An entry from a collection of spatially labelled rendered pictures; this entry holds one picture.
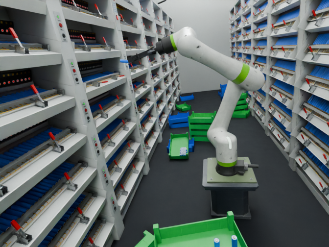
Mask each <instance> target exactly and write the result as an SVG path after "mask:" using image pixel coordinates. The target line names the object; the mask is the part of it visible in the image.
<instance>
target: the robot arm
mask: <svg viewBox="0 0 329 247"><path fill-rule="evenodd" d="M155 45H156V47H152V48H150V49H148V50H146V51H144V52H142V53H139V54H137V53H136V55H134V56H131V57H129V58H127V60H128V63H131V62H134V61H136V60H139V59H141V58H144V57H146V56H149V55H153V54H156V52H158V54H159V55H162V54H165V53H166V54H171V52H174V51H177V50H178V52H179V53H180V55H182V56H184V57H187V58H190V59H192V60H195V61H197V62H199V63H202V64H204V65H206V66H208V67H209V68H211V69H213V70H215V71H216V72H218V73H220V74H221V75H223V76H224V77H225V78H227V79H228V83H227V87H226V90H225V93H224V96H223V99H222V102H221V105H220V107H219V109H218V112H217V114H216V116H215V118H214V120H213V122H212V124H211V126H210V128H209V129H208V132H207V138H208V140H209V141H210V142H211V143H212V144H213V146H214V147H215V149H216V159H217V165H216V167H215V169H216V172H217V173H218V174H220V175H222V176H234V175H236V174H239V175H244V173H245V171H247V170H248V168H259V165H254V164H248V163H247V162H244V160H238V159H237V138H236V136H235V135H233V134H231V133H229V132H227V130H228V127H229V123H230V120H231V117H232V115H233V112H234V109H235V107H236V105H237V102H238V100H239V98H240V96H241V94H242V92H243V90H244V89H245V90H247V91H257V90H259V89H260V88H261V87H262V86H263V85H264V81H265V78H264V75H263V73H262V72H261V71H259V70H257V69H255V68H253V67H251V66H249V65H247V64H245V63H242V62H240V61H238V60H235V59H233V58H230V57H228V56H225V55H223V54H221V53H219V52H217V51H215V50H213V49H212V48H210V47H208V46H207V45H205V44H204V43H202V42H201V41H199V40H198V39H197V36H196V32H195V30H194V29H193V28H191V27H184V28H182V29H181V30H179V31H178V32H176V33H174V34H171V35H169V36H166V35H165V34H164V37H163V38H162V40H161V41H158V42H156V44H155Z"/></svg>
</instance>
